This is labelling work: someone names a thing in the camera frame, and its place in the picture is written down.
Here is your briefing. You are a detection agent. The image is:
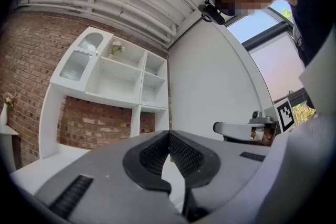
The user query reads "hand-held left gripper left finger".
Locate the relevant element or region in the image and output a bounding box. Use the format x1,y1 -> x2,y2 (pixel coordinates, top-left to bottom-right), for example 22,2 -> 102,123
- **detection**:
34,130 -> 190,224

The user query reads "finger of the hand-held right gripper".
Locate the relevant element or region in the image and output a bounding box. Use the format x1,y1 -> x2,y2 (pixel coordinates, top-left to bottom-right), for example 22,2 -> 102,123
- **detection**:
213,121 -> 253,141

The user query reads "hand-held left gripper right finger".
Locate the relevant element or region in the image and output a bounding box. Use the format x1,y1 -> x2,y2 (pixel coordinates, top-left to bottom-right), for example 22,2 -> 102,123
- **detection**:
169,130 -> 271,222

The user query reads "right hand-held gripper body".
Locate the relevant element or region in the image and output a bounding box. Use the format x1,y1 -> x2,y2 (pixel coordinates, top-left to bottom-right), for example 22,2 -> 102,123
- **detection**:
249,98 -> 296,145

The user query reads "white roller blind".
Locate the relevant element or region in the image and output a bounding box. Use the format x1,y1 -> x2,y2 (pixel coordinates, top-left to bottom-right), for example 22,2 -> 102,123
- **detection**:
248,31 -> 307,103

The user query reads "skylight window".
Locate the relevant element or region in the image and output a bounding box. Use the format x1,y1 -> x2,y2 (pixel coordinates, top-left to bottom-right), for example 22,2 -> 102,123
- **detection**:
226,0 -> 295,44

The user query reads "white side cabinet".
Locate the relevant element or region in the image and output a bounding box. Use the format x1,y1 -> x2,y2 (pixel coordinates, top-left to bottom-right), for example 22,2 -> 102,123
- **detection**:
0,125 -> 20,174

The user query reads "white ribbed glass door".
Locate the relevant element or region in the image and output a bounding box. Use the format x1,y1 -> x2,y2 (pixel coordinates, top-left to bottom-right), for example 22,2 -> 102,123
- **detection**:
49,26 -> 115,92

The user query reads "person's black shirt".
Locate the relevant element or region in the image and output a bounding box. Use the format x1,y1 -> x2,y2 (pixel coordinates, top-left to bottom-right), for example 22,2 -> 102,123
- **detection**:
290,0 -> 336,68

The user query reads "white vase with flowers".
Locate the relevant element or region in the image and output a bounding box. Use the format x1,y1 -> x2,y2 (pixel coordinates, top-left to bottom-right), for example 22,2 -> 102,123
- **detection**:
0,91 -> 15,127

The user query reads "pink vase with flowers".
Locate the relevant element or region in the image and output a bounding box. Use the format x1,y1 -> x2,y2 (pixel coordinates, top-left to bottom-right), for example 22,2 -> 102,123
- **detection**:
108,40 -> 125,60

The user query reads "white ceiling pipe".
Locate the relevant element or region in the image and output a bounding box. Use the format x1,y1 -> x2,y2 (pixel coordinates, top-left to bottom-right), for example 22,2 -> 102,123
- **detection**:
27,0 -> 179,35
18,0 -> 173,42

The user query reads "black head-mounted camera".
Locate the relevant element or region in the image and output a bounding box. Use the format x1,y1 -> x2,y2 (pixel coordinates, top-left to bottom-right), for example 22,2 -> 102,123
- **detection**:
198,0 -> 226,26

